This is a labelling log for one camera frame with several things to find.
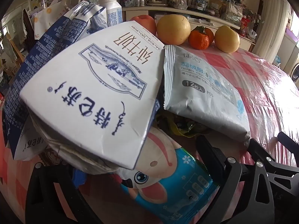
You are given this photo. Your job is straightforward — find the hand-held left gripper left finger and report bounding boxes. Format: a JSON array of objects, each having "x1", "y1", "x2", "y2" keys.
[{"x1": 26, "y1": 163, "x2": 103, "y2": 224}]

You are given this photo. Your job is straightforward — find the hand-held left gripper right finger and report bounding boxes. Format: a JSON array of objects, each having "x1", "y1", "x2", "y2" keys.
[{"x1": 196, "y1": 135, "x2": 274, "y2": 224}]

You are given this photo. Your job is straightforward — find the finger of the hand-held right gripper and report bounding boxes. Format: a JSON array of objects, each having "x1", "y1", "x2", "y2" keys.
[{"x1": 267, "y1": 132, "x2": 299, "y2": 185}]

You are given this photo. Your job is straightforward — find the blue cartoon tissue packet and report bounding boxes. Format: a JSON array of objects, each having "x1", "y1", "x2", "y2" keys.
[{"x1": 114, "y1": 127, "x2": 221, "y2": 224}]

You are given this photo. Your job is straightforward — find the grey wet wipes packet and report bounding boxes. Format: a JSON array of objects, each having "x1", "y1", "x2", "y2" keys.
[{"x1": 164, "y1": 45, "x2": 251, "y2": 148}]

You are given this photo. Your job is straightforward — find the white milk carton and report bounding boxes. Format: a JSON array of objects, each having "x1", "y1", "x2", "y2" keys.
[{"x1": 19, "y1": 21, "x2": 164, "y2": 170}]

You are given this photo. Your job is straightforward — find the blue milk carton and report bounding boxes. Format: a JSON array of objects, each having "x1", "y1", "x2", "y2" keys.
[{"x1": 5, "y1": 1, "x2": 107, "y2": 160}]

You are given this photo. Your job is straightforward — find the yellow green plastic wrapper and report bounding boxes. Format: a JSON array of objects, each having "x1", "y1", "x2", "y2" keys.
[{"x1": 155, "y1": 112, "x2": 211, "y2": 138}]

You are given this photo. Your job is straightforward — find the flattened carton with red print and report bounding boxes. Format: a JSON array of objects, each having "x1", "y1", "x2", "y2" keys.
[{"x1": 17, "y1": 121, "x2": 50, "y2": 161}]

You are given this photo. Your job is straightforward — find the red checked tablecloth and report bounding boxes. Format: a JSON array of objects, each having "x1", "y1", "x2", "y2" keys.
[{"x1": 0, "y1": 35, "x2": 299, "y2": 224}]

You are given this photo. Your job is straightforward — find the white washing machine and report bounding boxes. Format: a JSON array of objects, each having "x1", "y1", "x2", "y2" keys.
[{"x1": 290, "y1": 47, "x2": 299, "y2": 84}]

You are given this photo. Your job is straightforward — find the small yellow pear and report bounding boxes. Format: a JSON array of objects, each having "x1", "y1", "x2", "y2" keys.
[{"x1": 214, "y1": 25, "x2": 241, "y2": 53}]

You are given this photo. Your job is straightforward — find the orange tangerine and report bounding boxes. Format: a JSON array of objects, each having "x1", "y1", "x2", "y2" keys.
[
  {"x1": 188, "y1": 26, "x2": 209, "y2": 50},
  {"x1": 203, "y1": 27, "x2": 215, "y2": 45}
]

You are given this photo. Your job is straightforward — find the red gift packet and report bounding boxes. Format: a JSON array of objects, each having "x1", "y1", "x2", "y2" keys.
[{"x1": 241, "y1": 16, "x2": 248, "y2": 36}]

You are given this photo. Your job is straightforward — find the white curtain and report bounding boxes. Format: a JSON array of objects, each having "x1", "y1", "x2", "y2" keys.
[{"x1": 252, "y1": 0, "x2": 295, "y2": 62}]

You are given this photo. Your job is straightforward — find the large yellow pear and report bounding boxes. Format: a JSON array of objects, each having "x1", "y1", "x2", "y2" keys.
[{"x1": 156, "y1": 14, "x2": 191, "y2": 45}]

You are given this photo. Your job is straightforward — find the clear bag of goods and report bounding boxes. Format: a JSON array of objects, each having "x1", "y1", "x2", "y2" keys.
[{"x1": 225, "y1": 2, "x2": 243, "y2": 26}]

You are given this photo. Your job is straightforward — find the red apple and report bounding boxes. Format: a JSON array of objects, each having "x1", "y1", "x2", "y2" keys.
[{"x1": 130, "y1": 15, "x2": 157, "y2": 36}]

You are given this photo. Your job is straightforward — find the brown cardboard box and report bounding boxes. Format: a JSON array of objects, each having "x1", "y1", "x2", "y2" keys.
[{"x1": 209, "y1": 0, "x2": 225, "y2": 17}]

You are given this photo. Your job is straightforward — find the white television cabinet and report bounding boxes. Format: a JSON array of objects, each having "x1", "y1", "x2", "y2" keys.
[{"x1": 123, "y1": 3, "x2": 256, "y2": 52}]

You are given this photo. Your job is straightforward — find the cluster of small glass jars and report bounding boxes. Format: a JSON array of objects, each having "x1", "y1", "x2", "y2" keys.
[{"x1": 125, "y1": 0, "x2": 146, "y2": 7}]

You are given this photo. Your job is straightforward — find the white milk bottle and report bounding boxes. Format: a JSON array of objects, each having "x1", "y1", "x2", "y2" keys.
[{"x1": 99, "y1": 0, "x2": 123, "y2": 29}]

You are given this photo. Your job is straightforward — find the fruit print cloth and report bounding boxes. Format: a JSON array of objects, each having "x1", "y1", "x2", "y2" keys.
[{"x1": 34, "y1": 1, "x2": 70, "y2": 40}]

